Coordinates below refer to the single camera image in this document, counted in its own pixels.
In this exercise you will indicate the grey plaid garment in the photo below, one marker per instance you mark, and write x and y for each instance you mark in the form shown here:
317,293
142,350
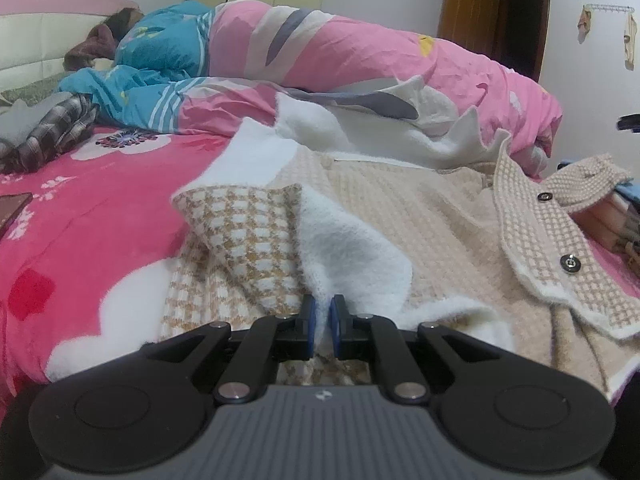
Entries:
60,125

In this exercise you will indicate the dark brown cloth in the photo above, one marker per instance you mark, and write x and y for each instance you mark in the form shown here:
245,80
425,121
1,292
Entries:
125,20

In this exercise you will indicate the white wall hook rack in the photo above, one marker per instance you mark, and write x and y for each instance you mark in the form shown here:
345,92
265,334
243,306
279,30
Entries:
607,7

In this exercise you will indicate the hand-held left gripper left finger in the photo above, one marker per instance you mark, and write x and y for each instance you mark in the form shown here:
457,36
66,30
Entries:
310,322

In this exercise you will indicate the pink folded garment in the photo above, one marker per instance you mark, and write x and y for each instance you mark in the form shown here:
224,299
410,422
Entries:
605,220

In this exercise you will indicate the dark brown phone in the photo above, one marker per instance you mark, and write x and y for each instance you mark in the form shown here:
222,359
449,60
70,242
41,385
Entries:
12,207

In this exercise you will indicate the pink and blue floral quilt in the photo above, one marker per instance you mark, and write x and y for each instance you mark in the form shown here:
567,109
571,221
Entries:
350,45

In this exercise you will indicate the green patterned pillow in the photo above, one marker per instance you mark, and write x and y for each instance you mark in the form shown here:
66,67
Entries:
30,91

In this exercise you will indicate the wooden door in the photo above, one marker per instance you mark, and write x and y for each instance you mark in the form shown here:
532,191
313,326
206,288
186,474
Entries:
467,5

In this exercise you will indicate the maroon fleece cloth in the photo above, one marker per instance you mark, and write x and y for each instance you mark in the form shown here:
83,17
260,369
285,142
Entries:
87,47

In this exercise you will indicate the beige houndstooth fleece-lined coat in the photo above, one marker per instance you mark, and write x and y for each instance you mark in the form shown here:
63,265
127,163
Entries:
400,220

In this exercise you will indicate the navy folded garment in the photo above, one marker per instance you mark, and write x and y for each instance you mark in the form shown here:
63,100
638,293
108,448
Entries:
564,164

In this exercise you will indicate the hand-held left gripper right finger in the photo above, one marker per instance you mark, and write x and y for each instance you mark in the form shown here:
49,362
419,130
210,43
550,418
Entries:
336,324

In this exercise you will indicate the plain grey garment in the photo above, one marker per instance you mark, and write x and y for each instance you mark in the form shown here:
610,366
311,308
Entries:
20,120

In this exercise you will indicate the light blue folded garment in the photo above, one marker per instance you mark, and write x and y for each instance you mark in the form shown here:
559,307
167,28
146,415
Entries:
627,192

